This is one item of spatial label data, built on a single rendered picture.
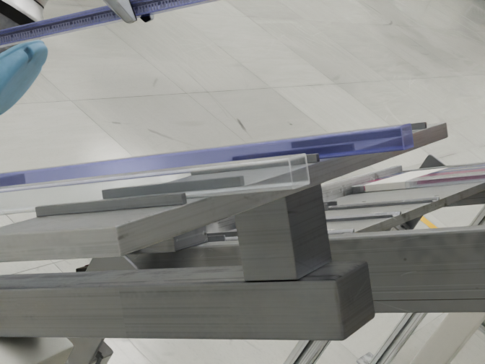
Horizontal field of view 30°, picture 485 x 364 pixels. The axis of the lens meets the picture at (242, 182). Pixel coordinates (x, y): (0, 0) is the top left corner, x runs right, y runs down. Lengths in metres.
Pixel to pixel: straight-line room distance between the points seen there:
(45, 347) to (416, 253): 0.29
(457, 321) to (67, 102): 1.45
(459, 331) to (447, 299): 1.15
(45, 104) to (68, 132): 0.14
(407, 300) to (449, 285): 0.04
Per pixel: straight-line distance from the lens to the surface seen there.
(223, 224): 0.99
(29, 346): 0.57
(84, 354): 0.85
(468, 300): 0.69
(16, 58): 1.05
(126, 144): 2.72
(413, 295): 0.70
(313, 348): 1.59
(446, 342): 1.86
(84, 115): 2.76
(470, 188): 1.14
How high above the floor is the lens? 1.18
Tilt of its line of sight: 24 degrees down
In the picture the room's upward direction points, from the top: 30 degrees clockwise
